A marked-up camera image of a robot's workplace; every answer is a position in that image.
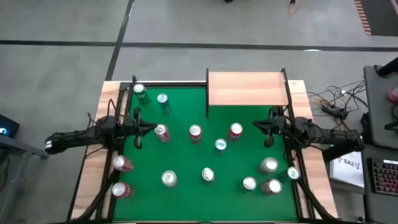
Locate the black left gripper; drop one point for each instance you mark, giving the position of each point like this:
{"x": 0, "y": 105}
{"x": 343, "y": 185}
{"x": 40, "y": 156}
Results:
{"x": 138, "y": 129}

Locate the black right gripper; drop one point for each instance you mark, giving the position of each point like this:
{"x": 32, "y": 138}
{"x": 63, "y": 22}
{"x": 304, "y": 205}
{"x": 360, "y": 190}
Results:
{"x": 276, "y": 126}

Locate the red Coca-Cola can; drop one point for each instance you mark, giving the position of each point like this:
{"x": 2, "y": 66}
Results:
{"x": 162, "y": 133}
{"x": 272, "y": 186}

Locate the red Fanta can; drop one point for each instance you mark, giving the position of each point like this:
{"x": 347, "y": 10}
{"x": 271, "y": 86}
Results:
{"x": 235, "y": 130}
{"x": 195, "y": 133}

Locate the slim Red Bull can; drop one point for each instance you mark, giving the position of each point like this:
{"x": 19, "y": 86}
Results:
{"x": 163, "y": 102}
{"x": 293, "y": 173}
{"x": 220, "y": 145}

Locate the green Sprite can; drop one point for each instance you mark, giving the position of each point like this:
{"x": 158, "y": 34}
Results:
{"x": 207, "y": 175}
{"x": 141, "y": 93}
{"x": 249, "y": 183}

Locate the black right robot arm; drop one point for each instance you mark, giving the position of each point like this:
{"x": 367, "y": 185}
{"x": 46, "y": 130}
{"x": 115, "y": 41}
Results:
{"x": 329, "y": 135}

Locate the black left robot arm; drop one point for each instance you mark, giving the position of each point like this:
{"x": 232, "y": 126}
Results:
{"x": 77, "y": 137}

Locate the red soda can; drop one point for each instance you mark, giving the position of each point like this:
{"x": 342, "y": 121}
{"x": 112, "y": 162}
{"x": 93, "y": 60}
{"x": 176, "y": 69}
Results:
{"x": 122, "y": 163}
{"x": 120, "y": 189}

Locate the black power strip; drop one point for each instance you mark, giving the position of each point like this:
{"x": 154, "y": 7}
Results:
{"x": 334, "y": 110}

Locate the green table mat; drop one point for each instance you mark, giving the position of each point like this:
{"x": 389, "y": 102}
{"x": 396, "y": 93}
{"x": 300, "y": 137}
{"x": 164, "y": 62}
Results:
{"x": 186, "y": 199}

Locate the white paper sign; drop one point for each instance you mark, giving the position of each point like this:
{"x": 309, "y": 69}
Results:
{"x": 346, "y": 171}

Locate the dark gray desk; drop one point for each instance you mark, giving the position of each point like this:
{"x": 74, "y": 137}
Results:
{"x": 381, "y": 102}
{"x": 373, "y": 205}

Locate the gray side table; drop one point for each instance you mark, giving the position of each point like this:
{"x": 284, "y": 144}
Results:
{"x": 18, "y": 147}

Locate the backlit black keyboard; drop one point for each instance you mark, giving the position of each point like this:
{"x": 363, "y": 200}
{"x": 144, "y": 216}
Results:
{"x": 385, "y": 177}

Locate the black device with blue light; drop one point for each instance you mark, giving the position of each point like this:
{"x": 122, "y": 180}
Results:
{"x": 7, "y": 126}

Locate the black monitor pole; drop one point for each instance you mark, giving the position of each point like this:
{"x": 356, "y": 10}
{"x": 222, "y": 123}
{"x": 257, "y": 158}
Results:
{"x": 390, "y": 67}

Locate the black mat with striped edge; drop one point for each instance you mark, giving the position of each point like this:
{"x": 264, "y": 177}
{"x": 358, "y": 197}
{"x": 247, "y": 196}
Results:
{"x": 382, "y": 18}

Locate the wooden shelf with black frame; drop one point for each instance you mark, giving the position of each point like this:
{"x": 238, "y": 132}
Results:
{"x": 245, "y": 88}

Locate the black metal table frame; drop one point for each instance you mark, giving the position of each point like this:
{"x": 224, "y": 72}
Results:
{"x": 174, "y": 84}

